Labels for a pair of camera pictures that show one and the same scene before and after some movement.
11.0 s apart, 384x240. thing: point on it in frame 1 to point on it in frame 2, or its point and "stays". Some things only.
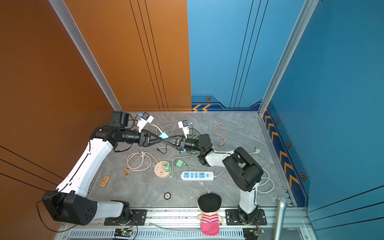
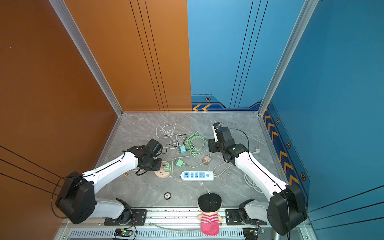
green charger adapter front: (180, 162) stays
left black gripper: (145, 139) to (157, 169)
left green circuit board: (122, 232) stays
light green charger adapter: (167, 167) stays
